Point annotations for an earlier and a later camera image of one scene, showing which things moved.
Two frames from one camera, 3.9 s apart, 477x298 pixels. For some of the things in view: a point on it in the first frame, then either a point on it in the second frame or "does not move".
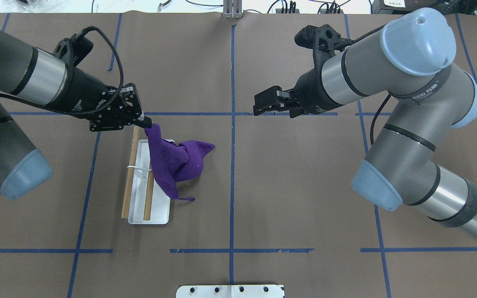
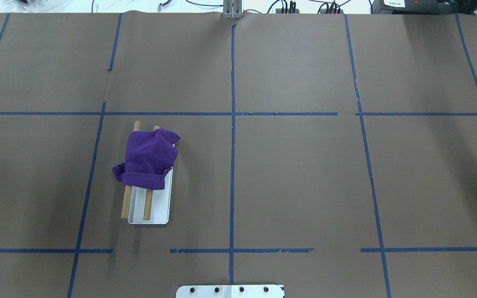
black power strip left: (279, 11) does not move
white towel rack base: (160, 211) does not move
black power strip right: (331, 11) does not move
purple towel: (171, 163) -> (149, 155)
